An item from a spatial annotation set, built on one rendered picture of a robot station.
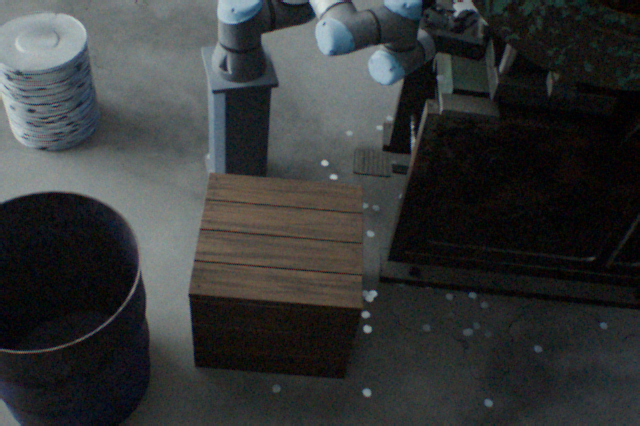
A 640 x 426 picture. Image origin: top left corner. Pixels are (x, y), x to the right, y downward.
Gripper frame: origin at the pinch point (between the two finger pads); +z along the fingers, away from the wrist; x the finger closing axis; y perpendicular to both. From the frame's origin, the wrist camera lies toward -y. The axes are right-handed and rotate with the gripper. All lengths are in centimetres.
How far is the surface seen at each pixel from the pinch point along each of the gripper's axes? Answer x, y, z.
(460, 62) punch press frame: 14.5, 1.3, 0.3
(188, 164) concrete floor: 80, 68, -31
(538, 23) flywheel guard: -24.3, -24.2, -29.2
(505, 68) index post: 7.0, -11.5, -2.7
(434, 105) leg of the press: 17.6, -2.5, -15.1
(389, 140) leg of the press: 74, 28, 23
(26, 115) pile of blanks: 67, 107, -63
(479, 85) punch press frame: 14.6, -7.0, -3.4
